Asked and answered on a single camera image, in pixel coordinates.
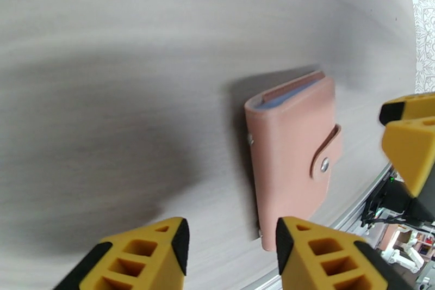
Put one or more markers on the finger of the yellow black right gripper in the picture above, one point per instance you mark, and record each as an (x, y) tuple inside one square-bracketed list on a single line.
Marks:
[(411, 153), (414, 107)]

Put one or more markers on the pink leather card holder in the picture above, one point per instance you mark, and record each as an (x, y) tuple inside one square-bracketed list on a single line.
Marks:
[(289, 163)]

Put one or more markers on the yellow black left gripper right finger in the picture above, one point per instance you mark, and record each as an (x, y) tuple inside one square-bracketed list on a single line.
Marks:
[(323, 258)]

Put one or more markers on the white background machine part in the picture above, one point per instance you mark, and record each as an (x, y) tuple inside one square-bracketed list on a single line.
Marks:
[(404, 255)]

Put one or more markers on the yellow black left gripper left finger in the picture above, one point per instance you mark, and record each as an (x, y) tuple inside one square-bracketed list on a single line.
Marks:
[(136, 258)]

